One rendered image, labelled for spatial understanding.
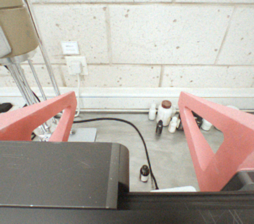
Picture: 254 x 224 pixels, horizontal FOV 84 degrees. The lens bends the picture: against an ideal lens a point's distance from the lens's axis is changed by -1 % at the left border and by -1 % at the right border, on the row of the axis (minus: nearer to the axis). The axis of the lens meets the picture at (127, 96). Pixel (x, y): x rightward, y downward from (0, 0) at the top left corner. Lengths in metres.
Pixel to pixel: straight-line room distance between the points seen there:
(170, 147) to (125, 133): 0.19
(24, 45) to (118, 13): 0.36
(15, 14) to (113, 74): 0.43
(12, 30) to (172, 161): 0.55
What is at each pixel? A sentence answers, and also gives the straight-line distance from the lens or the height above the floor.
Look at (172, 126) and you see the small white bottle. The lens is 0.62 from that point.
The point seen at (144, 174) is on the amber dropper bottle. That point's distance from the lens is 0.48.
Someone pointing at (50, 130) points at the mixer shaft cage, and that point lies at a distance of 0.45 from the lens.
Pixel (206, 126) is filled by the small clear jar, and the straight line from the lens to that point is 0.70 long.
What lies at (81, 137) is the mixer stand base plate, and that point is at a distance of 0.62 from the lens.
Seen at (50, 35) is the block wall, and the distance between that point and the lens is 0.66.
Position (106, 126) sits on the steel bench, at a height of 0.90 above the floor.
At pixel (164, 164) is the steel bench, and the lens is 0.56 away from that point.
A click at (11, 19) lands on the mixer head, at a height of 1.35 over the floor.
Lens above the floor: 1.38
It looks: 36 degrees down
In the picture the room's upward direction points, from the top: straight up
